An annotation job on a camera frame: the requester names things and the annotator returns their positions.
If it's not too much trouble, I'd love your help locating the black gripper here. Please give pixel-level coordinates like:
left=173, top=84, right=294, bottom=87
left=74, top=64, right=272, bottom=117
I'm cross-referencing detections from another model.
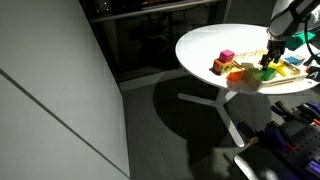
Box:
left=260, top=39, right=286, bottom=71

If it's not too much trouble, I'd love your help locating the yellow banana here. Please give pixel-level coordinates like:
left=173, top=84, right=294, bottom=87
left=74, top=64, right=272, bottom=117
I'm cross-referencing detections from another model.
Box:
left=269, top=63, right=287, bottom=77

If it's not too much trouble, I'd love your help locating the dark green block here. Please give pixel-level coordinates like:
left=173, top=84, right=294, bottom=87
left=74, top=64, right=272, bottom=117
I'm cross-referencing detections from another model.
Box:
left=261, top=68, right=276, bottom=81

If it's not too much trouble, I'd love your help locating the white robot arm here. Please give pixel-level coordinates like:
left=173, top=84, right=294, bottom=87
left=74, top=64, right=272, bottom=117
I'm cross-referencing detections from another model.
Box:
left=260, top=0, right=320, bottom=70

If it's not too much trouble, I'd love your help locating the wooden tray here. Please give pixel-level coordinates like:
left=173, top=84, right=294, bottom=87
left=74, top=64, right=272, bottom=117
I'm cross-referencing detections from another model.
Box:
left=233, top=50, right=307, bottom=90

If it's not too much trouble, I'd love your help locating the light green block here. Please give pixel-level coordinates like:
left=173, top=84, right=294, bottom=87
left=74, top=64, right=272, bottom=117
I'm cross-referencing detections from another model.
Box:
left=248, top=68, right=263, bottom=81

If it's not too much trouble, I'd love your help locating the grey blue block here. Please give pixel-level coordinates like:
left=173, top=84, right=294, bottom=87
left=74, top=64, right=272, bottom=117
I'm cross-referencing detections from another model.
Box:
left=285, top=54, right=305, bottom=66

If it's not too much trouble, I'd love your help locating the red orange block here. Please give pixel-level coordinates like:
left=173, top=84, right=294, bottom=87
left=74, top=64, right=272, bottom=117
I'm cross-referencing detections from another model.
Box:
left=227, top=71, right=243, bottom=82

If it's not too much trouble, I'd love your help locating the magenta block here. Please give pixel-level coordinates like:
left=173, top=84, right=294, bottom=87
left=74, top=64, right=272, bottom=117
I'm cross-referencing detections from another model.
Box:
left=219, top=49, right=234, bottom=63

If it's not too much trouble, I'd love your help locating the orange number cube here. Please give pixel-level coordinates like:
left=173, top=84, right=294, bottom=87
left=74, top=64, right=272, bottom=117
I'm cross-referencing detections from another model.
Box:
left=213, top=59, right=233, bottom=75

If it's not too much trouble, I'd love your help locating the white round table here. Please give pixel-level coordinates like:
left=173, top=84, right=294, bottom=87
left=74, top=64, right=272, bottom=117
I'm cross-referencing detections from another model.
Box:
left=175, top=24, right=318, bottom=147

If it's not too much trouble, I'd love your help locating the black perforated cart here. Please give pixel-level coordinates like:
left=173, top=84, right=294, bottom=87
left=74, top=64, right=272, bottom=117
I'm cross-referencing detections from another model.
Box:
left=233, top=101, right=320, bottom=180

